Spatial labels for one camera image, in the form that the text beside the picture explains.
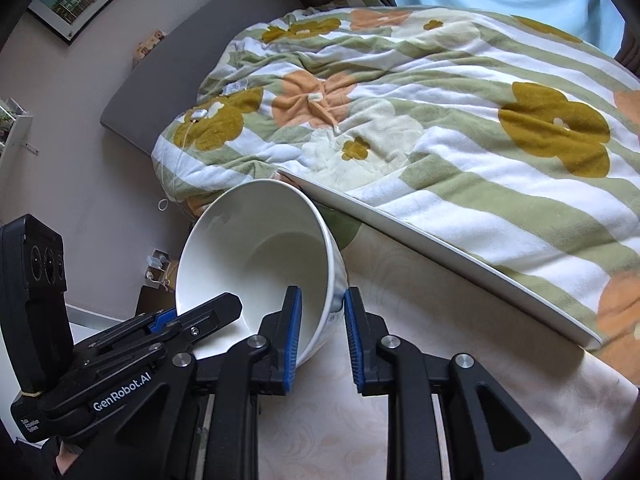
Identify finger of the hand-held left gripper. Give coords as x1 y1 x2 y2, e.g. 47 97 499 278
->
95 308 179 349
72 292 244 367

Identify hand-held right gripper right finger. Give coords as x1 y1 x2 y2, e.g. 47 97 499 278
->
343 287 583 480

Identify brown nightstand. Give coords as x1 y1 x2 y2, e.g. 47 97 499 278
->
136 282 179 319

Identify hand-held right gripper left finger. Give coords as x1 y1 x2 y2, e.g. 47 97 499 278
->
85 285 303 480

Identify deep white bowl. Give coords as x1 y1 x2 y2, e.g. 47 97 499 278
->
175 178 349 368

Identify cream floral tablecloth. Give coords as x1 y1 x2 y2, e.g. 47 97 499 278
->
256 220 640 480

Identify grey padded headboard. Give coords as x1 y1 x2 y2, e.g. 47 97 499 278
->
99 0 347 155

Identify person's left hand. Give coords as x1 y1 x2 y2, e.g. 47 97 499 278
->
56 442 85 477

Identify white wall shelf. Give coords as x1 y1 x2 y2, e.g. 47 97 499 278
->
0 97 37 182

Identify white corded blanket controller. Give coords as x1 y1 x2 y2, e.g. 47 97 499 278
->
157 107 209 214

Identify white cabinet top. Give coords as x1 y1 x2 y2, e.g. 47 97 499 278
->
65 302 137 347

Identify white wall charger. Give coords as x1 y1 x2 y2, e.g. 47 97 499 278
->
144 247 174 289

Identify green striped floral blanket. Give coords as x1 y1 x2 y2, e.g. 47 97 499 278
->
150 5 640 376

